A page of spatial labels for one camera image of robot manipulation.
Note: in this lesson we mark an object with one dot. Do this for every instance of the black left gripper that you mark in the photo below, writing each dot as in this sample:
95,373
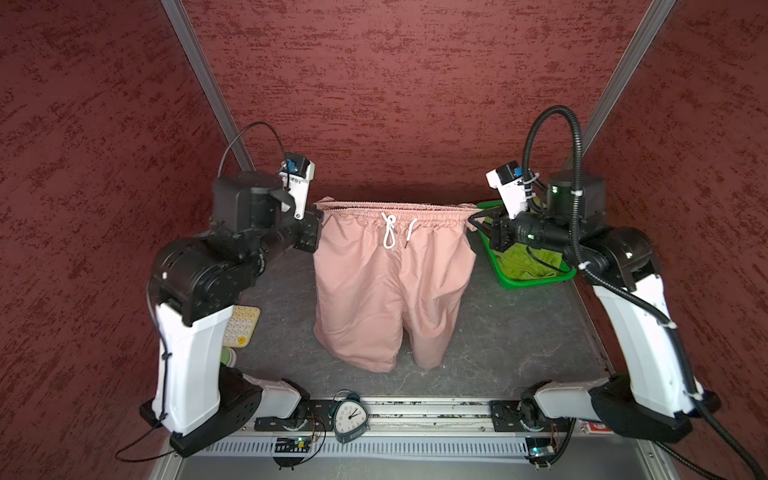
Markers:
306,240

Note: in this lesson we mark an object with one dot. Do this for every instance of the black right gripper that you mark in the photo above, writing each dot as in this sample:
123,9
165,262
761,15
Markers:
500,229

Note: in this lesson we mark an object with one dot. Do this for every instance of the pink shorts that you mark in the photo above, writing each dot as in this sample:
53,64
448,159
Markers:
389,272

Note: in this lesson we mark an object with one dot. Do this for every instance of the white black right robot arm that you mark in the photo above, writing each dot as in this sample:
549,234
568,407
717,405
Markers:
652,401

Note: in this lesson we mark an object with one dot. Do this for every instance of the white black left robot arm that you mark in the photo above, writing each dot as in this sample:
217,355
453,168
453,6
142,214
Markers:
192,292

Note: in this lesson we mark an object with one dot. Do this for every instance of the lime green shorts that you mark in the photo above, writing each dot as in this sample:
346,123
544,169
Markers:
523,263

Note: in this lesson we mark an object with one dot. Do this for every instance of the green plastic basket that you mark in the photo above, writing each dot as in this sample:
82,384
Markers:
515,285

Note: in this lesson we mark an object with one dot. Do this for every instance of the beige calculator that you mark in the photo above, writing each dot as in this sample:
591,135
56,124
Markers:
241,326

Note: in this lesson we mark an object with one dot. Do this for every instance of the green push button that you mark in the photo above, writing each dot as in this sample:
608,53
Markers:
228,357

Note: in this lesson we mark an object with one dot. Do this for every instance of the teal alarm clock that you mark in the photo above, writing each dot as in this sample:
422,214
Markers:
349,416

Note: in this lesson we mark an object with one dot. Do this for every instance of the left controller board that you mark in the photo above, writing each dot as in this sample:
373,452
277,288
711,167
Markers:
291,451

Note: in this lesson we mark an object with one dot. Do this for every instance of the controller board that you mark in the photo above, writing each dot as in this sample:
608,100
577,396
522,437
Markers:
291,451
540,451

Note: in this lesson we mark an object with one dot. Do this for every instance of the right controller board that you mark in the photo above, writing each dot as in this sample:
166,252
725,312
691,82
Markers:
540,451

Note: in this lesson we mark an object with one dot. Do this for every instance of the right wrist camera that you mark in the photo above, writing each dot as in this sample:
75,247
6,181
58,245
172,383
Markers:
515,193

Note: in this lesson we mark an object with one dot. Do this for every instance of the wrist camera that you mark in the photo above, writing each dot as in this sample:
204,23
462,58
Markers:
297,171
515,193

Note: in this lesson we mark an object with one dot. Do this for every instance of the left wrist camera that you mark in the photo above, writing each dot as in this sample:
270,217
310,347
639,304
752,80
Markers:
297,171

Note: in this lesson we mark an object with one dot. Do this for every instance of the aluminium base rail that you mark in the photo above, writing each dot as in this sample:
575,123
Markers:
405,416

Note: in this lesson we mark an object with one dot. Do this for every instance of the left aluminium corner post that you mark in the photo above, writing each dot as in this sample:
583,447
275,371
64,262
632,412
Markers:
185,33

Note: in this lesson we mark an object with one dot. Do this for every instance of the aluminium corner post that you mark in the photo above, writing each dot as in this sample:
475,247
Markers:
641,40
185,33

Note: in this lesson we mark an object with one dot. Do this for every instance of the right aluminium corner post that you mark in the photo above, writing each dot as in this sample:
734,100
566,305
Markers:
641,40

